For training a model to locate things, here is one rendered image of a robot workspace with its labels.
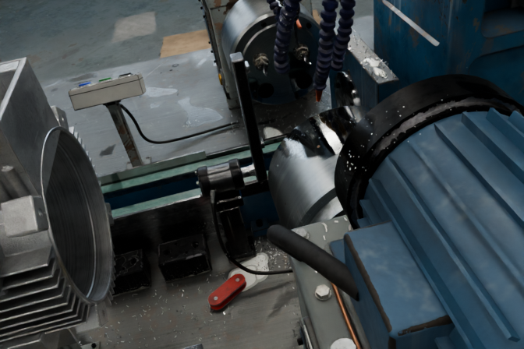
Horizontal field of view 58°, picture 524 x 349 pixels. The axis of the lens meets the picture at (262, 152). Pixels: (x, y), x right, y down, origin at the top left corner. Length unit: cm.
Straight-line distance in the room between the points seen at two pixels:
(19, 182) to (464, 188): 30
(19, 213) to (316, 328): 29
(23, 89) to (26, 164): 6
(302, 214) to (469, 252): 36
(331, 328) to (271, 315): 45
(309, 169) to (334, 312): 24
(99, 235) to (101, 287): 6
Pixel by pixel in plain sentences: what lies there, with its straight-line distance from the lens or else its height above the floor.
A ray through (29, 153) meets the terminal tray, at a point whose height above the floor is 140.
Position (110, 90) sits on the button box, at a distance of 121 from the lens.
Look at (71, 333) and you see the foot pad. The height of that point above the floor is 123.
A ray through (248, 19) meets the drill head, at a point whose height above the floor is 115.
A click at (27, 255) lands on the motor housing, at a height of 135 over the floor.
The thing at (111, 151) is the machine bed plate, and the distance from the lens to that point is 147.
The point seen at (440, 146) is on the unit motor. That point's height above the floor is 135.
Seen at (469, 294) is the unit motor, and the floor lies 132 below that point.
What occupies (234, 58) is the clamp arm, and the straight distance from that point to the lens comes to 76.
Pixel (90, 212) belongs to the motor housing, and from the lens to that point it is 53.
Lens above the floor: 159
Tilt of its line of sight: 38 degrees down
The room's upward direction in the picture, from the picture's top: 11 degrees counter-clockwise
